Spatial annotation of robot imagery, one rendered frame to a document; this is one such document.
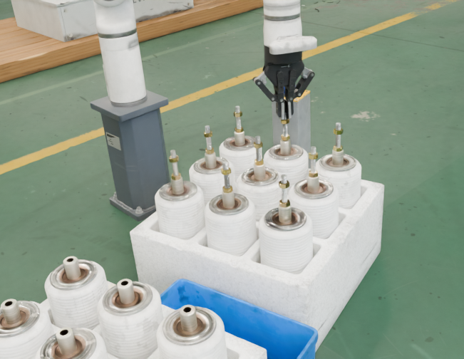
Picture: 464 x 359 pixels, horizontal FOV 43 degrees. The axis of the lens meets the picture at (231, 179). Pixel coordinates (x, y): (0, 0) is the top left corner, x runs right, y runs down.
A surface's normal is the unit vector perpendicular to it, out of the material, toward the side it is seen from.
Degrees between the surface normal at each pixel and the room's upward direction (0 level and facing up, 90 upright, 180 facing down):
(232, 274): 90
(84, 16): 90
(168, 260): 90
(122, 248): 0
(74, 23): 90
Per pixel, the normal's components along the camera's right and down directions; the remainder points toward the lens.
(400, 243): -0.07, -0.87
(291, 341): -0.55, 0.40
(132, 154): -0.06, 0.46
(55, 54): 0.66, 0.32
